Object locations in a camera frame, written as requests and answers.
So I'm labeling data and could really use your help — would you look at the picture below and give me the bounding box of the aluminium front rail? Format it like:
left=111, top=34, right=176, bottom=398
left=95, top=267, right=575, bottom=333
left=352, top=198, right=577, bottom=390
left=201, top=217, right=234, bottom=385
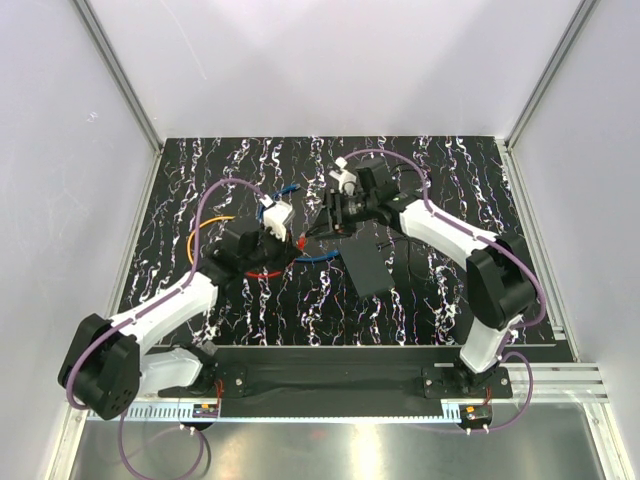
left=67, top=363, right=609, bottom=401

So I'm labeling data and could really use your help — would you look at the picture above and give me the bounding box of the blue ethernet cable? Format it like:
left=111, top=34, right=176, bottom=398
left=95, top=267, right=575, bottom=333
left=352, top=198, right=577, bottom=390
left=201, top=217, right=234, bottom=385
left=257, top=184, right=344, bottom=265

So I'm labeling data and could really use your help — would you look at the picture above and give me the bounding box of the small connector board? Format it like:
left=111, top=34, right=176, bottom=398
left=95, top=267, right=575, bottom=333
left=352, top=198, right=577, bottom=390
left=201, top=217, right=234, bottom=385
left=461, top=404, right=493, bottom=424
left=192, top=402, right=219, bottom=419

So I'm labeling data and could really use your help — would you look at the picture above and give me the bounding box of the black power adapter with cord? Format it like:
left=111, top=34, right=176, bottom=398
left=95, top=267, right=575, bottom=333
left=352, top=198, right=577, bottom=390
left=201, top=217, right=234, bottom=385
left=376, top=164, right=430, bottom=282

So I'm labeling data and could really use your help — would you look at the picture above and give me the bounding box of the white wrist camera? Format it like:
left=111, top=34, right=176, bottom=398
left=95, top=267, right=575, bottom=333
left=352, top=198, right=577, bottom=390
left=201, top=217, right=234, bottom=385
left=260, top=196, right=295, bottom=241
left=329, top=157, right=357, bottom=196

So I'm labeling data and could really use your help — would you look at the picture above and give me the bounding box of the left aluminium frame post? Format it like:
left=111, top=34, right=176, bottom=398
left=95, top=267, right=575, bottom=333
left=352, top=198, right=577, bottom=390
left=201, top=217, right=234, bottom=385
left=70, top=0, right=164, bottom=155

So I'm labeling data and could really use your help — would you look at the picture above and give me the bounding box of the right aluminium frame post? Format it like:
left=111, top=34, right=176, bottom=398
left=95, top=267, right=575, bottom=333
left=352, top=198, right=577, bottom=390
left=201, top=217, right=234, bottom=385
left=504, top=0, right=600, bottom=150

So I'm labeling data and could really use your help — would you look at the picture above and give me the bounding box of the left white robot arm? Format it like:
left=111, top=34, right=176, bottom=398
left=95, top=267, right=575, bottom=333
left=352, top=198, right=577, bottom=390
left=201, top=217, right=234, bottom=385
left=58, top=230, right=300, bottom=420

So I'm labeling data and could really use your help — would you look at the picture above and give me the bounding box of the aluminium frame post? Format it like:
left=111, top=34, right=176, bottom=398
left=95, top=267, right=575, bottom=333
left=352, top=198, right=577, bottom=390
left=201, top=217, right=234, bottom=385
left=70, top=0, right=164, bottom=155
left=504, top=0, right=600, bottom=150

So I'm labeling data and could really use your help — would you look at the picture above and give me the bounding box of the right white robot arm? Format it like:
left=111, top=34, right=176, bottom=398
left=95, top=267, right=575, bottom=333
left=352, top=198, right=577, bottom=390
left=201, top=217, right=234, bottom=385
left=307, top=149, right=547, bottom=397

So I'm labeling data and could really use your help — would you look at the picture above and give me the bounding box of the black network switch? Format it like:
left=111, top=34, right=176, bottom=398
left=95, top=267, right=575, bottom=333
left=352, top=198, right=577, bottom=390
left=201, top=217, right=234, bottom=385
left=338, top=239, right=395, bottom=299

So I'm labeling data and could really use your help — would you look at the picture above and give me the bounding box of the left small connector board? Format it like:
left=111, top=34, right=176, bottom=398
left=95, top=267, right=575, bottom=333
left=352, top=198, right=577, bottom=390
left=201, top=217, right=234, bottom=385
left=192, top=402, right=219, bottom=419

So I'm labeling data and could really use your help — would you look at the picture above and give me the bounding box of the white slotted cable duct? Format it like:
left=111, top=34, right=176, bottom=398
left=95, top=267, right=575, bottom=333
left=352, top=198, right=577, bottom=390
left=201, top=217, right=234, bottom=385
left=124, top=402, right=464, bottom=424

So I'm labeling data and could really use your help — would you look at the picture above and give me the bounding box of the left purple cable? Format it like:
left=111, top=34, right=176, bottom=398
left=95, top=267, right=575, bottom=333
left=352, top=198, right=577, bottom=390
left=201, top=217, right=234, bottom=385
left=67, top=178, right=281, bottom=476

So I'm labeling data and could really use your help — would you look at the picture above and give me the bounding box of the right small connector board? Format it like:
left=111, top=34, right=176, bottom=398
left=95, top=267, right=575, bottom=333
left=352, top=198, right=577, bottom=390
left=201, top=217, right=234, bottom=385
left=461, top=404, right=493, bottom=424

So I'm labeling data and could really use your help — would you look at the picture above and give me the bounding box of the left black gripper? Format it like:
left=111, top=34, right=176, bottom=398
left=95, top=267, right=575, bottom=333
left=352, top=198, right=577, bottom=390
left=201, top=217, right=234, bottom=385
left=241, top=223, right=301, bottom=274

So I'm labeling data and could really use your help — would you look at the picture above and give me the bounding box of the red ethernet cable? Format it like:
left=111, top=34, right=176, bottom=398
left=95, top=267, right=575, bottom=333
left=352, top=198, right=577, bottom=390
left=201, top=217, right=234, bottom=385
left=244, top=237, right=309, bottom=279

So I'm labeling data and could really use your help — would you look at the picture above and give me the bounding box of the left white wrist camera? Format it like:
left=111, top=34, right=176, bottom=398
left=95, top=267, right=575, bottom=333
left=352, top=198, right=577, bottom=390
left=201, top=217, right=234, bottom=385
left=260, top=196, right=295, bottom=241

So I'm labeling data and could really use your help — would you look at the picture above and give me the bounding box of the orange ethernet cable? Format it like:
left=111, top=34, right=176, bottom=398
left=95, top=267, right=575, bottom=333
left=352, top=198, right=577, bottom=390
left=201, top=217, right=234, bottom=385
left=185, top=215, right=236, bottom=266

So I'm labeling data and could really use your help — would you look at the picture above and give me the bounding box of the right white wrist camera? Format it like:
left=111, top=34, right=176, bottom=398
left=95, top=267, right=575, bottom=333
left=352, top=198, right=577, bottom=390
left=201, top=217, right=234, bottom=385
left=329, top=157, right=357, bottom=196

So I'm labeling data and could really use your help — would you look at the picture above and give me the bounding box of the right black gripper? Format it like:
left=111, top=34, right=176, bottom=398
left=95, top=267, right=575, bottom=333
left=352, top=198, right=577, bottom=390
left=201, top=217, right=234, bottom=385
left=305, top=187, right=378, bottom=243

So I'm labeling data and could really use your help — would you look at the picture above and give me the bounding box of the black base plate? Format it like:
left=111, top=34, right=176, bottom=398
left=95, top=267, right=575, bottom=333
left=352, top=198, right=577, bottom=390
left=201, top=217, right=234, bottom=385
left=182, top=346, right=513, bottom=400

